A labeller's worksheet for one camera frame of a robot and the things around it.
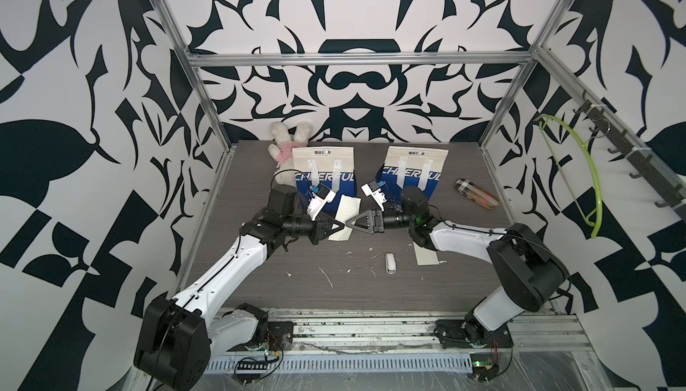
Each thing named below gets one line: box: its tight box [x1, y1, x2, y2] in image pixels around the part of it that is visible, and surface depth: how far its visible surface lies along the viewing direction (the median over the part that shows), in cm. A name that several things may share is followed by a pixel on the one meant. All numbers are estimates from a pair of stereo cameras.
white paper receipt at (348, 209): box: [328, 194, 362, 242], surface depth 76 cm
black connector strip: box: [235, 362, 269, 371], surface depth 74 cm
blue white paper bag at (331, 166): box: [292, 146, 358, 218], surface depth 87 cm
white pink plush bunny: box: [267, 121, 312, 182], surface depth 114 cm
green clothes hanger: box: [534, 114, 603, 239], surface depth 69 cm
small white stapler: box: [385, 252, 397, 275], surface depth 87 cm
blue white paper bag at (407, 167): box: [375, 146, 450, 201], surface depth 89 cm
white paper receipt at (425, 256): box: [412, 241, 440, 267], surface depth 91 cm
